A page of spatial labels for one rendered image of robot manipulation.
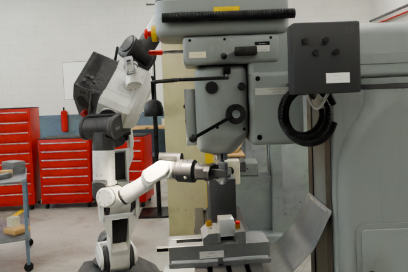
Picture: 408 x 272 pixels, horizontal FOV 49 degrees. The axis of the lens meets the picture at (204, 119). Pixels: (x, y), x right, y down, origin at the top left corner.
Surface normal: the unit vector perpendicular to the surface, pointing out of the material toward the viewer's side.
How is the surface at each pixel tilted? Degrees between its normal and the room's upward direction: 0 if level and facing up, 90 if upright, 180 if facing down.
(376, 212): 89
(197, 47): 90
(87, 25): 90
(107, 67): 59
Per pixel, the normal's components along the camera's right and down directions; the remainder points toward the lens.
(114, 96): 0.28, -0.50
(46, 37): 0.02, 0.05
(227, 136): 0.04, 0.37
